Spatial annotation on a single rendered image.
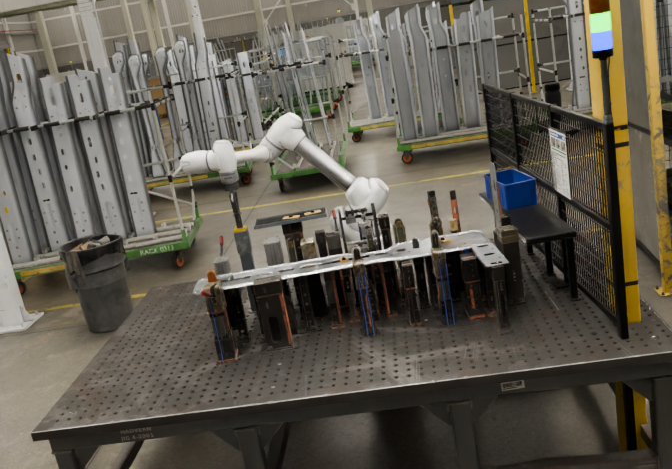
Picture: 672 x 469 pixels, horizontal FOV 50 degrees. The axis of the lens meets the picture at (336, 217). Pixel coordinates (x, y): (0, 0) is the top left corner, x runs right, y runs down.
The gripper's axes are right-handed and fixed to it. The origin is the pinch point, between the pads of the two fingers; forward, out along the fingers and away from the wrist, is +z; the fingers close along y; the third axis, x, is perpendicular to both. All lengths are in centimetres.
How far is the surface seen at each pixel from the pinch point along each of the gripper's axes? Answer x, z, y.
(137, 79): -204, -59, -722
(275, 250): 17.4, 12.2, 21.8
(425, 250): 86, 19, 40
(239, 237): -0.9, 7.6, 3.5
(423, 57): 202, -22, -655
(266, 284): 14, 17, 54
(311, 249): 34.4, 14.8, 21.9
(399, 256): 74, 19, 42
